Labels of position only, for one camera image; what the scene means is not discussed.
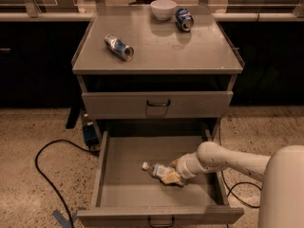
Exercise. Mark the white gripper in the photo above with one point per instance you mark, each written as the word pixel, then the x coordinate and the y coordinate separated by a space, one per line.
pixel 181 168

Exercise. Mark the white bowl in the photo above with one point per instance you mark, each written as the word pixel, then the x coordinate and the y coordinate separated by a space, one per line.
pixel 163 9

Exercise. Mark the blue power box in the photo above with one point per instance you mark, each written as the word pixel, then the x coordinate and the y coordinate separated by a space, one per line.
pixel 90 136

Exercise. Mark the clear blue-label plastic bottle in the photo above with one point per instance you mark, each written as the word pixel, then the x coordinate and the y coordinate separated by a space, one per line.
pixel 157 170

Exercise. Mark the grey drawer cabinet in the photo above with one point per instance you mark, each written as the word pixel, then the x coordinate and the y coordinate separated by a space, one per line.
pixel 165 59

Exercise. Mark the grey top drawer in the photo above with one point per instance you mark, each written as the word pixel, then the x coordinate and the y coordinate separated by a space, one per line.
pixel 170 104

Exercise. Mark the silver blue soda can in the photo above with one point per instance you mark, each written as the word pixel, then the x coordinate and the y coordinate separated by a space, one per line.
pixel 124 51

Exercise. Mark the blue tape on floor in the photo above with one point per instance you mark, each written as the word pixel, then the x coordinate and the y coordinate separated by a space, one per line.
pixel 74 222

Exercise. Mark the grey open middle drawer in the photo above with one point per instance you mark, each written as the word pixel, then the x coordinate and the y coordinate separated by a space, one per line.
pixel 125 195

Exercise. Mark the blue pepsi can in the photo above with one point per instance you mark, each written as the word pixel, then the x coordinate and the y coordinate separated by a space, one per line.
pixel 184 19

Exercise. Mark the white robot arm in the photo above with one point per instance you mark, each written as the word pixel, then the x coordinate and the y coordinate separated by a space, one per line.
pixel 281 174

